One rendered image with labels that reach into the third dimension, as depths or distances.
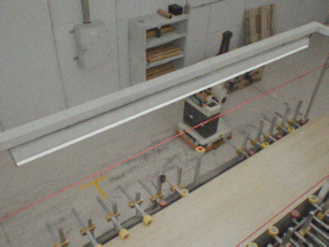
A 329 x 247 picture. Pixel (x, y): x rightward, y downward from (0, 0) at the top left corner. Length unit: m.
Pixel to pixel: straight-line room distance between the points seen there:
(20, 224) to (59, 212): 0.46
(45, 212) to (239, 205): 2.42
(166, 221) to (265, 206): 0.98
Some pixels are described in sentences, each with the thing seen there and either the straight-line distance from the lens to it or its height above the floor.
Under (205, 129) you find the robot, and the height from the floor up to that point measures 0.46.
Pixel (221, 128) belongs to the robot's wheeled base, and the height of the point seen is 0.28.
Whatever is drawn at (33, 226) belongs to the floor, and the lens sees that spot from 4.41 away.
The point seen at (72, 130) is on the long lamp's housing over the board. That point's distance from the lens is 1.75.
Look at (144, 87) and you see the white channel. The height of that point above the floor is 2.46.
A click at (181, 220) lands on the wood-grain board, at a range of 3.15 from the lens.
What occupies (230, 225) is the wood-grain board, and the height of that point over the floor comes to 0.90.
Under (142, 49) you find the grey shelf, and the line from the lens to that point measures 5.21.
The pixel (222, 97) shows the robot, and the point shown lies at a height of 0.80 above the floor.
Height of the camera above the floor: 3.47
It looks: 38 degrees down
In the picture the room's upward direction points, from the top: 2 degrees clockwise
